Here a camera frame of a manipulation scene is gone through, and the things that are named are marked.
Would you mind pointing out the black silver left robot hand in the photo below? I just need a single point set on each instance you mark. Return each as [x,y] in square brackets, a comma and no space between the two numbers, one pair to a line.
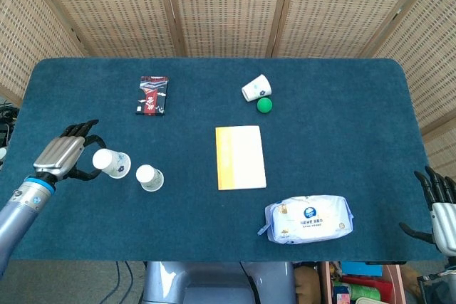
[58,154]

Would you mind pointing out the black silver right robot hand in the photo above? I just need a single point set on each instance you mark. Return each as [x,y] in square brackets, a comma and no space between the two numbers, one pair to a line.
[443,218]

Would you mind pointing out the white cup blue flower print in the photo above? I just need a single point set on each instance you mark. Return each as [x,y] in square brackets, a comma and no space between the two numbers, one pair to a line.
[113,164]

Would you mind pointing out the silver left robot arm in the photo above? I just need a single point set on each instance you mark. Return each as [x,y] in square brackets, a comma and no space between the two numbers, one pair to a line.
[19,208]

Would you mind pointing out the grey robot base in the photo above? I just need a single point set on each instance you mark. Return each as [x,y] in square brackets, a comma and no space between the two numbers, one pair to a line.
[213,282]

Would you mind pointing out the white cup faint print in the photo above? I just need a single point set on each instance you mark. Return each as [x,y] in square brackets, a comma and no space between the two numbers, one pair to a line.
[150,178]

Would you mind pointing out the green bottle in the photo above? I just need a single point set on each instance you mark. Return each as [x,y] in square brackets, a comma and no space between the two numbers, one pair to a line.
[363,291]

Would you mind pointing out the black red patterned box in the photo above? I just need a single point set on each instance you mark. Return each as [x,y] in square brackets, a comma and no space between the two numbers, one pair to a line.
[152,95]

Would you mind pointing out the woven bamboo screen panel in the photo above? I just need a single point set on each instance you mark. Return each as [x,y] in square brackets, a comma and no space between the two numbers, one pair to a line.
[342,8]
[25,33]
[107,8]
[427,69]
[228,8]

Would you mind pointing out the pink storage crate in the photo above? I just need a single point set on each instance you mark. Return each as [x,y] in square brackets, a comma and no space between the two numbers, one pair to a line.
[326,282]

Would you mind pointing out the white tissue pack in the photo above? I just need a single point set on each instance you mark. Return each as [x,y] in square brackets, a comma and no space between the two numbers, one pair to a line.
[309,219]

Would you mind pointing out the brown plush toy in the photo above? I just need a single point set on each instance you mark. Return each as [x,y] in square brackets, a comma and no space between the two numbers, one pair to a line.
[305,281]

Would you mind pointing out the blue carpet table mat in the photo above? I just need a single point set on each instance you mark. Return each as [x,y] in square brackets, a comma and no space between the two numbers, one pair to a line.
[199,218]

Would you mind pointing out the yellow white notebook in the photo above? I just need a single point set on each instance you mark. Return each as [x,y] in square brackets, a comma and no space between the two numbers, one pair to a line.
[240,158]

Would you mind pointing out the white paper cup lying sideways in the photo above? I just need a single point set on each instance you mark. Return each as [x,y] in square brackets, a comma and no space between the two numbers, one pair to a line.
[257,87]

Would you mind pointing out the green ball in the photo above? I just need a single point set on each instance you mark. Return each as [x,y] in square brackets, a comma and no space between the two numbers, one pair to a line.
[264,105]

